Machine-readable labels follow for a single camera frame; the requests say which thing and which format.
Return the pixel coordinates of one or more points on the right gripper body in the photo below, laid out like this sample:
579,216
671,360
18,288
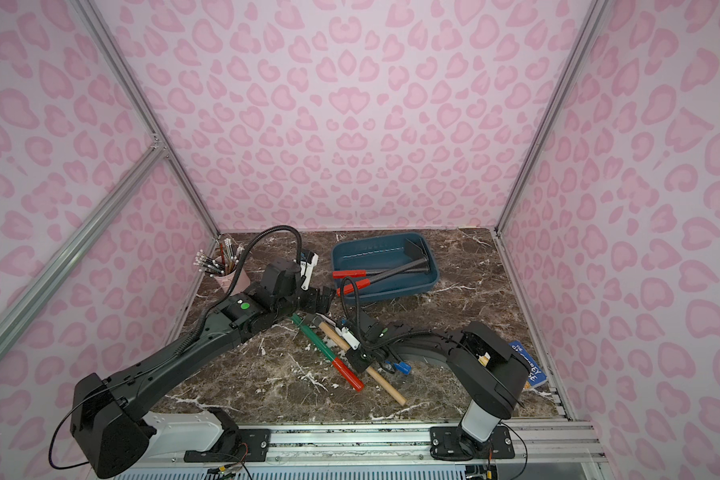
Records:
365,355

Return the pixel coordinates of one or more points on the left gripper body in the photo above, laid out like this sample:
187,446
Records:
315,299

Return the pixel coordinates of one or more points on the blue handled metal tool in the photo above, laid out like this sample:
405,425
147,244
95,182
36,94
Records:
402,367

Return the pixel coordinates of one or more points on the green handled garden tool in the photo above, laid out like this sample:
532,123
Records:
331,357

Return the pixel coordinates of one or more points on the wooden handled tool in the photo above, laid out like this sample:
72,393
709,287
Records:
378,378

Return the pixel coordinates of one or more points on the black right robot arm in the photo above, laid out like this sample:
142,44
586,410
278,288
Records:
491,371

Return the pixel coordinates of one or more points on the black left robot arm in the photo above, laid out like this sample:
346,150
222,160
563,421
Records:
107,419

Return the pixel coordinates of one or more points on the teal plastic storage box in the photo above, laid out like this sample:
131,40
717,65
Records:
385,252

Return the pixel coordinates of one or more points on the pink pen cup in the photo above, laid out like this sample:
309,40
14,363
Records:
225,281

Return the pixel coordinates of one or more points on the pens bundle in cup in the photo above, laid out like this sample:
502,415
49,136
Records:
220,262

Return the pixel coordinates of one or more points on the blue printed booklet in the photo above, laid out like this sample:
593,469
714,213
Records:
537,377

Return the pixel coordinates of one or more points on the aluminium front rail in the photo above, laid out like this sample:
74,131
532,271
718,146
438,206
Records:
542,448

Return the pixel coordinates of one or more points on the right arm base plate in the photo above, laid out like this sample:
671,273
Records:
450,443

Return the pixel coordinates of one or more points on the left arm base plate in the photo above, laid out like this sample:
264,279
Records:
250,445

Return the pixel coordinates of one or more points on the left aluminium frame strut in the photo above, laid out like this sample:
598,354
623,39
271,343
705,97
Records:
15,320

